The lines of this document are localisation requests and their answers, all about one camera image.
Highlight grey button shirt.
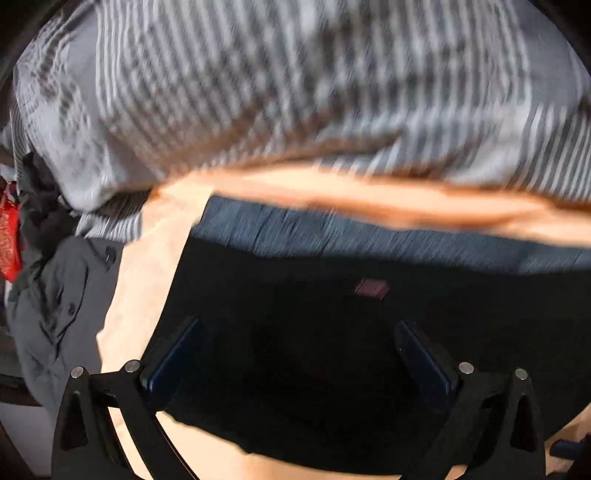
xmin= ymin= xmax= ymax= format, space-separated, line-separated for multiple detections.
xmin=7 ymin=235 xmax=125 ymax=407

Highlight black pants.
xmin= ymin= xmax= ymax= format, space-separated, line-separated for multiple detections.
xmin=152 ymin=196 xmax=591 ymax=476

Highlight red embroidered pillow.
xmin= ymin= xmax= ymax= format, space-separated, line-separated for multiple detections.
xmin=0 ymin=180 xmax=23 ymax=283

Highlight dark cloth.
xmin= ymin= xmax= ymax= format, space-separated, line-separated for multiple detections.
xmin=18 ymin=152 xmax=79 ymax=278

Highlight orange blanket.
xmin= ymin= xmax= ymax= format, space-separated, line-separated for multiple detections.
xmin=95 ymin=166 xmax=591 ymax=480

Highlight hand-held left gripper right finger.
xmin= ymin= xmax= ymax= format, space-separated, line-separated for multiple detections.
xmin=394 ymin=320 xmax=548 ymax=480

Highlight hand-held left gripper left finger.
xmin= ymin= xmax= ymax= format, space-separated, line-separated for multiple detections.
xmin=51 ymin=316 xmax=204 ymax=480

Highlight grey striped duvet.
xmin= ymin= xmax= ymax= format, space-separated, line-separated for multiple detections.
xmin=0 ymin=0 xmax=591 ymax=241

